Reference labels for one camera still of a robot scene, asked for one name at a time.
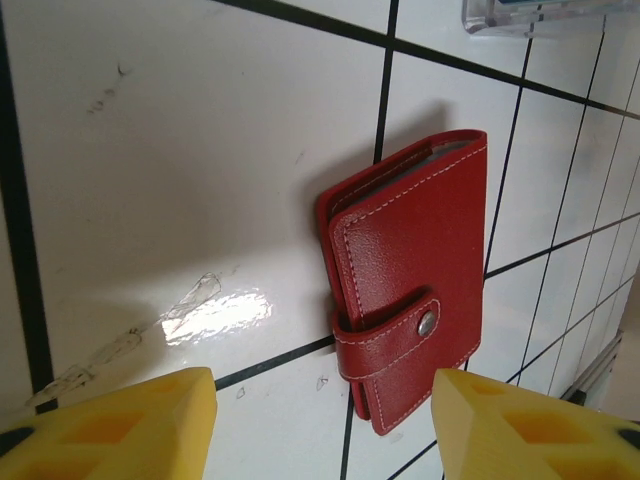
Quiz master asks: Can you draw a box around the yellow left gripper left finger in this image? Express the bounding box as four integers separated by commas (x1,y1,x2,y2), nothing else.
0,367,218,480

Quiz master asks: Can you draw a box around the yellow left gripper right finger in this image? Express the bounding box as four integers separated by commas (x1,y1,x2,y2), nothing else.
433,368,640,480

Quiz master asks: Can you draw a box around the red leather card holder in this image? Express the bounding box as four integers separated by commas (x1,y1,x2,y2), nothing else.
315,128,490,436

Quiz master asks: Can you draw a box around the clear acrylic tray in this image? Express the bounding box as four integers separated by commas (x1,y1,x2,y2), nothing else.
459,0,640,39

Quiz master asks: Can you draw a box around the aluminium front rail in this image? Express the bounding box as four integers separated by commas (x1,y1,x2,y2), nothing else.
564,329,626,406

